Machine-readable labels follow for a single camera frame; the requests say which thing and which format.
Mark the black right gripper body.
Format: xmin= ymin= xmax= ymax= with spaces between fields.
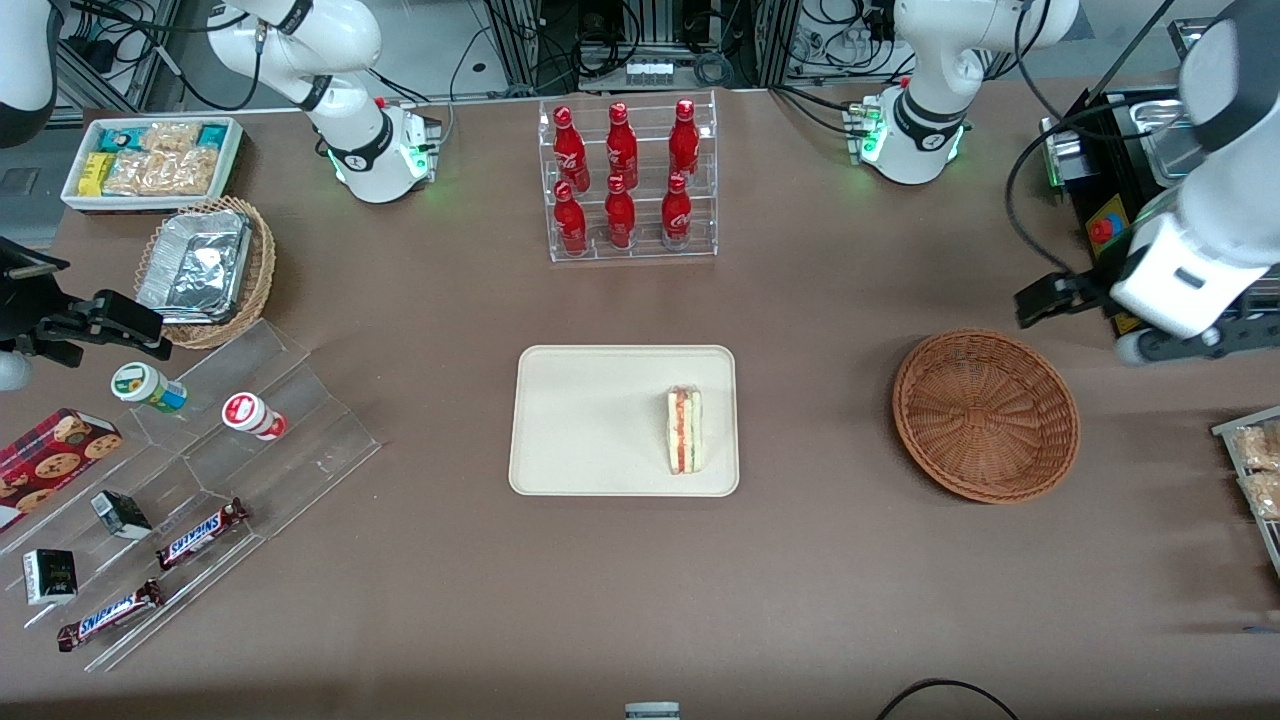
xmin=0 ymin=237 xmax=96 ymax=346

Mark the triangular sandwich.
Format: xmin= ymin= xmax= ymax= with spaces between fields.
xmin=667 ymin=385 xmax=704 ymax=475

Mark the silver foil tray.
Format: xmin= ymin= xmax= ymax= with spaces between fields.
xmin=136 ymin=209 xmax=253 ymax=326

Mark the brown round wicker basket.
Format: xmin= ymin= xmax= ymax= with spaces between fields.
xmin=892 ymin=329 xmax=1082 ymax=504

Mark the light tan wicker basket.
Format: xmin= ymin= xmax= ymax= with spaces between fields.
xmin=133 ymin=196 xmax=277 ymax=350

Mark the grey snack tray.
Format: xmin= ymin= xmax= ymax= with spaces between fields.
xmin=1210 ymin=405 xmax=1280 ymax=581

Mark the cream rectangular plastic tray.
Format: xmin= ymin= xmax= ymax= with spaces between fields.
xmin=508 ymin=345 xmax=740 ymax=498

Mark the green label yogurt cup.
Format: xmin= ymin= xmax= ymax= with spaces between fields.
xmin=110 ymin=362 xmax=188 ymax=415

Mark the white rectangular snack bin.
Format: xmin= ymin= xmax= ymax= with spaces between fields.
xmin=60 ymin=116 xmax=245 ymax=214

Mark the red plaid cookie box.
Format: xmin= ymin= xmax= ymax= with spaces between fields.
xmin=0 ymin=408 xmax=124 ymax=534

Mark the black counter machine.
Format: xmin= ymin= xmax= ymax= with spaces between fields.
xmin=1040 ymin=15 xmax=1280 ymax=341

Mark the large clear cracker bag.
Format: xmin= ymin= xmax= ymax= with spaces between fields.
xmin=102 ymin=148 xmax=222 ymax=197

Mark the red label yogurt cup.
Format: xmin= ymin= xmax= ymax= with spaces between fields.
xmin=221 ymin=392 xmax=288 ymax=442

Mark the small clear cracker bag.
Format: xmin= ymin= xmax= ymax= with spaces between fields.
xmin=140 ymin=122 xmax=202 ymax=154

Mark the small dark green box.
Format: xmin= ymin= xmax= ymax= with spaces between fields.
xmin=22 ymin=549 xmax=79 ymax=607
xmin=90 ymin=490 xmax=153 ymax=541

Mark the clear pastry bag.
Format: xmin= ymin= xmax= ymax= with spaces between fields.
xmin=1232 ymin=424 xmax=1280 ymax=472
xmin=1240 ymin=470 xmax=1280 ymax=521

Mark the clear acrylic tiered stand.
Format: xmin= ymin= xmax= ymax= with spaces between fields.
xmin=0 ymin=318 xmax=382 ymax=673

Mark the brown snickers bar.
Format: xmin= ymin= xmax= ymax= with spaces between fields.
xmin=155 ymin=497 xmax=249 ymax=571
xmin=56 ymin=579 xmax=164 ymax=653

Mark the red cola bottle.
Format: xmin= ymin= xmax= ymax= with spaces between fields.
xmin=604 ymin=175 xmax=637 ymax=251
xmin=668 ymin=98 xmax=701 ymax=181
xmin=553 ymin=180 xmax=588 ymax=256
xmin=606 ymin=102 xmax=640 ymax=191
xmin=553 ymin=106 xmax=590 ymax=191
xmin=661 ymin=172 xmax=693 ymax=249

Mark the clear acrylic bottle rack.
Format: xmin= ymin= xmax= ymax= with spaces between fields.
xmin=538 ymin=90 xmax=719 ymax=264

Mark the black table cable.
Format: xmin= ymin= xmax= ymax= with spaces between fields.
xmin=876 ymin=679 xmax=1021 ymax=720

